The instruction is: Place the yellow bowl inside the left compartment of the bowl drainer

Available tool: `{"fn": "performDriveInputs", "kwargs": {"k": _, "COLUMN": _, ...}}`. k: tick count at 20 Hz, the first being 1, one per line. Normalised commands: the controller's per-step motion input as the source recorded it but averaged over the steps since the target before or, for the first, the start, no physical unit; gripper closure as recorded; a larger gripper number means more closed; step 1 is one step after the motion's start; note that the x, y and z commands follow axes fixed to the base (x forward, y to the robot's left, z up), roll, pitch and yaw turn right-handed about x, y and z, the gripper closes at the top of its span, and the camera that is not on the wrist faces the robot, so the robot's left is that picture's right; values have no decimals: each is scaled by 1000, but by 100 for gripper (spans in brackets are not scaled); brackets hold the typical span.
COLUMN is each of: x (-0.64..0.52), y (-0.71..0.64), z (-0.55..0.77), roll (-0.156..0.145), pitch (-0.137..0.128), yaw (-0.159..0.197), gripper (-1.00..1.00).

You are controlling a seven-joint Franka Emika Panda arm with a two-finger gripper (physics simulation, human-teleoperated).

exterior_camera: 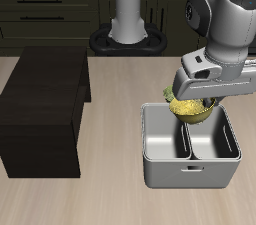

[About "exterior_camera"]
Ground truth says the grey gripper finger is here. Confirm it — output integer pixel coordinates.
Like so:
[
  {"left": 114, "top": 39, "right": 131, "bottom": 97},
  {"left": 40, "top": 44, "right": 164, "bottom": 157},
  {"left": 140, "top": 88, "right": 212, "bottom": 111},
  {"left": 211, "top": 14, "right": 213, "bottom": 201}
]
[{"left": 203, "top": 97, "right": 218, "bottom": 109}]

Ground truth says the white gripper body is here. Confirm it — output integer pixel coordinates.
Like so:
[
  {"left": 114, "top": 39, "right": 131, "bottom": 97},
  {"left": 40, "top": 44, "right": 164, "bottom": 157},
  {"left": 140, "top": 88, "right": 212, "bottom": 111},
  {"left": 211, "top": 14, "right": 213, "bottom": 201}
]
[{"left": 171, "top": 57, "right": 256, "bottom": 101}]

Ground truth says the yellow bowl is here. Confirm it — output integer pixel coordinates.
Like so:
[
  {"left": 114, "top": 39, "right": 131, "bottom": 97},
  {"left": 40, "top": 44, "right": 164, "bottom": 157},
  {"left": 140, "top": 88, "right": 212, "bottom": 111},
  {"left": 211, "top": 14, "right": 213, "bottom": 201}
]
[{"left": 168, "top": 98, "right": 215, "bottom": 126}]

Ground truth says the green lumpy object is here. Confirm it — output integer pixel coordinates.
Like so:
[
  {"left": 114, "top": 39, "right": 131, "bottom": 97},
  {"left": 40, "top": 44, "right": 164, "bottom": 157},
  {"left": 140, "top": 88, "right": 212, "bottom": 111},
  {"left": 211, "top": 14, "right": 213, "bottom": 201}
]
[{"left": 162, "top": 84, "right": 178, "bottom": 104}]

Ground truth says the white two-bin basket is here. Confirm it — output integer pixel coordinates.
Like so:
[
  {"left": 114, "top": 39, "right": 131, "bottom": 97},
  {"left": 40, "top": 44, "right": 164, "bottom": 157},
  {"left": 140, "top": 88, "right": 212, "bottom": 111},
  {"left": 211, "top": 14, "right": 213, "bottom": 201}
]
[{"left": 140, "top": 102, "right": 243, "bottom": 190}]

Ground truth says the dark wooden cabinet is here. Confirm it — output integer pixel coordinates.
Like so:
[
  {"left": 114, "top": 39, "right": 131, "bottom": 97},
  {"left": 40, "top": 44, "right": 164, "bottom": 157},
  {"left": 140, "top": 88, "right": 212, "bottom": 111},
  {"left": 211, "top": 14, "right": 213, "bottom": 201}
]
[{"left": 0, "top": 45, "right": 92, "bottom": 179}]

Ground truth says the flat black base plate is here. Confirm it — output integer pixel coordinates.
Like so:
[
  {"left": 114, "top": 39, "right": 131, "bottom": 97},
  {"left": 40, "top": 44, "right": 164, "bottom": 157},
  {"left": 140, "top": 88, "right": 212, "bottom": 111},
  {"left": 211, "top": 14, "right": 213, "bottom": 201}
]
[{"left": 88, "top": 22, "right": 168, "bottom": 54}]

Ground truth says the black drawer handle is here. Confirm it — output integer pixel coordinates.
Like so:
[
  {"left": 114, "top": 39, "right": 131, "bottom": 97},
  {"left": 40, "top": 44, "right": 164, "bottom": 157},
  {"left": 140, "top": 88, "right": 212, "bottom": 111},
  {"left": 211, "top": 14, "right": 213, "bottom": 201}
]
[
  {"left": 19, "top": 16, "right": 65, "bottom": 21},
  {"left": 16, "top": 0, "right": 63, "bottom": 5}
]

